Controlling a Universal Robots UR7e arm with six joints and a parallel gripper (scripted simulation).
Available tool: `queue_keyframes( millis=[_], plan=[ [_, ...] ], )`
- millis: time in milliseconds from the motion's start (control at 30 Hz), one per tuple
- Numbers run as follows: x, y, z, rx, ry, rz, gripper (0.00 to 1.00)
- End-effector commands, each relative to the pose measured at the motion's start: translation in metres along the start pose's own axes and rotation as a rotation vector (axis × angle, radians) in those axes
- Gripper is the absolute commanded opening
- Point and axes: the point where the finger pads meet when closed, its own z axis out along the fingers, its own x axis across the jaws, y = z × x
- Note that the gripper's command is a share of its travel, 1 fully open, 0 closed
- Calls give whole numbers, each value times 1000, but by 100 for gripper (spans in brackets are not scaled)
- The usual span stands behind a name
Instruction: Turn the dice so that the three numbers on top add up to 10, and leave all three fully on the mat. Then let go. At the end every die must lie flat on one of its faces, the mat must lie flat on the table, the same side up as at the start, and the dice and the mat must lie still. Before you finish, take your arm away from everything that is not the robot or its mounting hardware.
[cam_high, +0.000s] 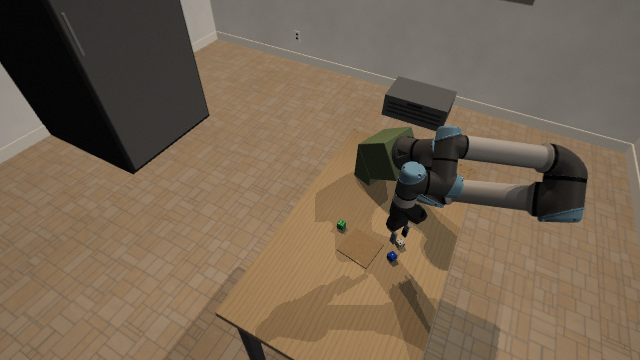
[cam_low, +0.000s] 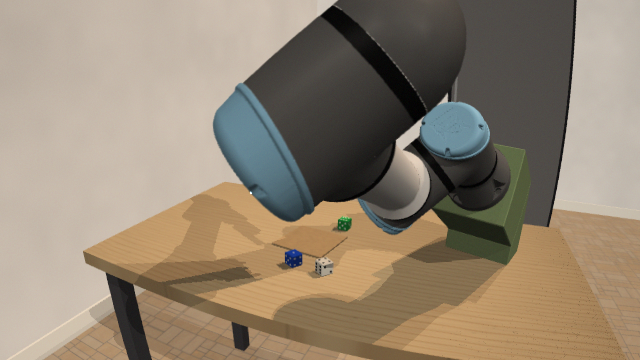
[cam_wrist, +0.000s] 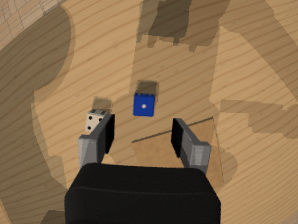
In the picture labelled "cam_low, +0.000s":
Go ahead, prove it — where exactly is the white die with black pips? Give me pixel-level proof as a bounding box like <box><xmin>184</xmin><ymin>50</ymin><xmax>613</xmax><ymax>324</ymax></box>
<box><xmin>315</xmin><ymin>257</ymin><xmax>334</xmax><ymax>276</ymax></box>

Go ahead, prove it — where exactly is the green die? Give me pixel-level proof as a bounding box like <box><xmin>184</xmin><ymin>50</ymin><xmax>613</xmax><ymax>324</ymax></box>
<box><xmin>337</xmin><ymin>216</ymin><xmax>352</xmax><ymax>231</ymax></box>

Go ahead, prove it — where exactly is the blue die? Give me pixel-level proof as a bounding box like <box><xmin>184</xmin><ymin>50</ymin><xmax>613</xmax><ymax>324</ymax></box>
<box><xmin>285</xmin><ymin>249</ymin><xmax>302</xmax><ymax>268</ymax></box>

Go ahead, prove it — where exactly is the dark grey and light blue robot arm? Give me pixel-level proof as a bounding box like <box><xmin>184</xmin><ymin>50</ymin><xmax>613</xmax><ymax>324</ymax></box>
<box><xmin>213</xmin><ymin>0</ymin><xmax>511</xmax><ymax>235</ymax></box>

